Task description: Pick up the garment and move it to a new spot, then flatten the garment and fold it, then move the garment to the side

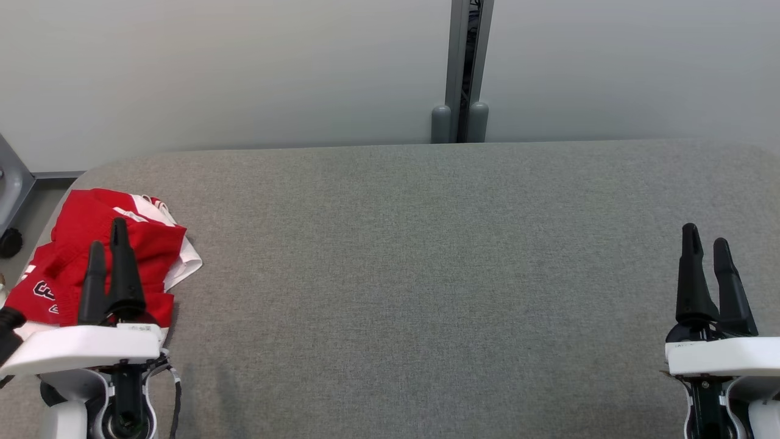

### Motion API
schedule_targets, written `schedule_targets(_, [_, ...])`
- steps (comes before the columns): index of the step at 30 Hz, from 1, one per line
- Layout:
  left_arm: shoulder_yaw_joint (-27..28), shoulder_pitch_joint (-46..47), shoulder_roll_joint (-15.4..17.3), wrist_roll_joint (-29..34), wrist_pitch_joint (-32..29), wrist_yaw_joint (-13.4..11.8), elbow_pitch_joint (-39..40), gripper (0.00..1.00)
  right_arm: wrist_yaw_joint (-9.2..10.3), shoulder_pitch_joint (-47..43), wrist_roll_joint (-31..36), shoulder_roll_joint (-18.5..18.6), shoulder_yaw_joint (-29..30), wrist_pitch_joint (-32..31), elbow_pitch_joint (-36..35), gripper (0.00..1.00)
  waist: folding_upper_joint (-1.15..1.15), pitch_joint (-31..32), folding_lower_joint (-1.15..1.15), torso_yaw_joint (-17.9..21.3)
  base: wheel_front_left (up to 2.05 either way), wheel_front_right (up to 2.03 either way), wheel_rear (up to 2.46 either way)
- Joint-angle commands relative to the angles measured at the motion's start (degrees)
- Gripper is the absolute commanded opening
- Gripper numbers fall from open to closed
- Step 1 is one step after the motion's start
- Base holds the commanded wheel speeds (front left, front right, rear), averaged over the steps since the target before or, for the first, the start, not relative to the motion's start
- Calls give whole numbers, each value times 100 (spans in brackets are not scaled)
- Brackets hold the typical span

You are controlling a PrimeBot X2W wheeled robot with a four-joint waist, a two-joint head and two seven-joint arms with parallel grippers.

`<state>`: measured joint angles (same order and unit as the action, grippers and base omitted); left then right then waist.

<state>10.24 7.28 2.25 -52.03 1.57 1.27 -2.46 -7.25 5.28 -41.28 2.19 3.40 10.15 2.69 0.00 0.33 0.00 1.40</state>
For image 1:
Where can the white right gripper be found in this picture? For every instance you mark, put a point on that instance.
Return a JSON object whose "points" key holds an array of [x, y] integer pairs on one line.
{"points": [[725, 356]]}

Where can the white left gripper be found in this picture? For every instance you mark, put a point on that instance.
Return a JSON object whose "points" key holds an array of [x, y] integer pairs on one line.
{"points": [[91, 344]]}

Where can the red basketball shorts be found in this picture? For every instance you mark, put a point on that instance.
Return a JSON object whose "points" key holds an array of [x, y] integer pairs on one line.
{"points": [[73, 244]]}

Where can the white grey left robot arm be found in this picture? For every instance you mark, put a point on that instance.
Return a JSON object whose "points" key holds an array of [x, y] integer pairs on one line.
{"points": [[67, 421]]}

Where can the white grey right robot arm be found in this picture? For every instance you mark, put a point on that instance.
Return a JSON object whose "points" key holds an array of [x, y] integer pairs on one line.
{"points": [[765, 421]]}

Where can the black caster wheel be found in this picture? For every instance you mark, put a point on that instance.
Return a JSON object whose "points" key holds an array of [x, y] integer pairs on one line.
{"points": [[10, 242]]}

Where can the grey cart leg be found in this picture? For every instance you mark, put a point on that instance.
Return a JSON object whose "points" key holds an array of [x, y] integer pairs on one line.
{"points": [[12, 183]]}

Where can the grey cylinder post foot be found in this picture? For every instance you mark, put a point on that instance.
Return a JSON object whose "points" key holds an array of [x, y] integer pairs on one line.
{"points": [[479, 122], [440, 125]]}

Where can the grey partition post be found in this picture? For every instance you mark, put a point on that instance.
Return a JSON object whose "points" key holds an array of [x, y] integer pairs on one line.
{"points": [[454, 55]]}

